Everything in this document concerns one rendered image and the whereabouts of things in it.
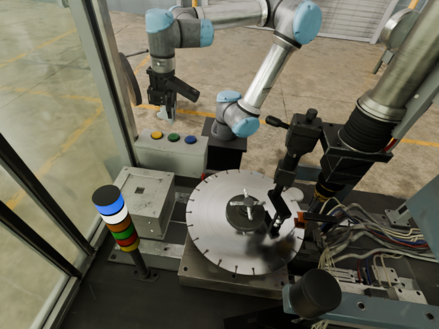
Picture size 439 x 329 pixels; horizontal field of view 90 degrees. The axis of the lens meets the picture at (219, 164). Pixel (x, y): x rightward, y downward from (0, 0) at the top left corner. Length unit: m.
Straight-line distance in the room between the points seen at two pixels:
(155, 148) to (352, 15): 6.23
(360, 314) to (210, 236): 0.33
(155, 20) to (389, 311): 0.81
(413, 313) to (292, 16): 0.83
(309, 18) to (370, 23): 6.05
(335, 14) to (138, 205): 6.33
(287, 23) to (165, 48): 0.43
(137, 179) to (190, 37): 0.47
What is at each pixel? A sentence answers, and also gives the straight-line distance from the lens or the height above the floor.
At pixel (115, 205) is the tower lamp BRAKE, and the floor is 1.15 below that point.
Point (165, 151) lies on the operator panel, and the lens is 0.89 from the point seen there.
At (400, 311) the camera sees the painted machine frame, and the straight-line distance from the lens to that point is 0.57.
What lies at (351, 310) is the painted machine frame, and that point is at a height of 1.05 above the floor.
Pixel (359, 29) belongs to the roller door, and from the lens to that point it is 6.89.
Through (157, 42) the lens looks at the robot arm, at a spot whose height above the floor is 1.27.
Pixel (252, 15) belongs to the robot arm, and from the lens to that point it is 0.96.
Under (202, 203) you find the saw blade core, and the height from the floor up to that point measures 0.95.
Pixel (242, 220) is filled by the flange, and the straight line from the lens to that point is 0.61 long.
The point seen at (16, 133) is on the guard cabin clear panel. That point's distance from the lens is 0.55.
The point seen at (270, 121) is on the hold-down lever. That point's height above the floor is 1.22.
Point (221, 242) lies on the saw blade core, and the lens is 0.59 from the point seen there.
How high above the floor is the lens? 1.48
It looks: 46 degrees down
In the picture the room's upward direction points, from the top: 6 degrees clockwise
